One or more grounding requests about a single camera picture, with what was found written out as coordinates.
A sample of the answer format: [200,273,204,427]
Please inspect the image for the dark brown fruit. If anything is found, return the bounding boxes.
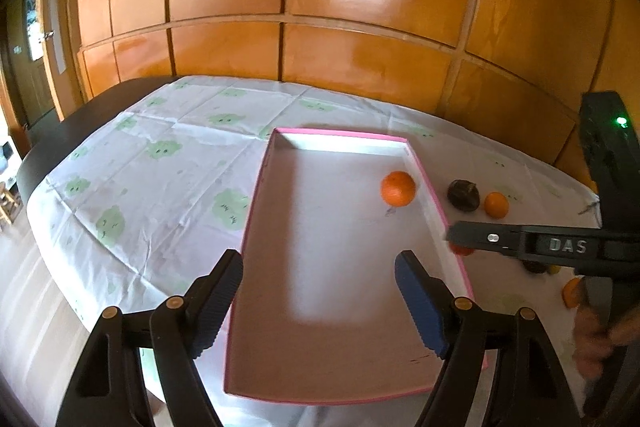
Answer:
[447,179,480,212]
[521,260,548,274]

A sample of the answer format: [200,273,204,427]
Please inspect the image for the small orange kumquat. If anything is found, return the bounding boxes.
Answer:
[483,192,510,220]

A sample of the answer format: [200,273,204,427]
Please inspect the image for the dark wooden table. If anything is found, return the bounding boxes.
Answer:
[16,76,180,205]

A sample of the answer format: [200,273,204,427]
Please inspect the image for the red cherry tomato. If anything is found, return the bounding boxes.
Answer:
[448,243,475,257]

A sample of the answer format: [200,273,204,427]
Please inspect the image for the right hand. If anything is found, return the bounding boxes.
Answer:
[573,306,640,381]

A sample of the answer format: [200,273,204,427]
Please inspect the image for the orange tangerine with stem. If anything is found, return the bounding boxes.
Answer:
[561,277,584,309]

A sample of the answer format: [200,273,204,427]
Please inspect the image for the wooden door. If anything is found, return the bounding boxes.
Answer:
[1,0,85,129]

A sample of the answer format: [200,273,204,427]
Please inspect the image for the round orange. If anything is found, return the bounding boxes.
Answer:
[380,171,416,207]

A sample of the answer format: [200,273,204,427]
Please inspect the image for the white green-patterned tablecloth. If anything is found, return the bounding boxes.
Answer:
[27,76,596,426]

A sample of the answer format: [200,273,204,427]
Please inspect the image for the white pink-edged tray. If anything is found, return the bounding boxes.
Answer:
[224,128,472,405]

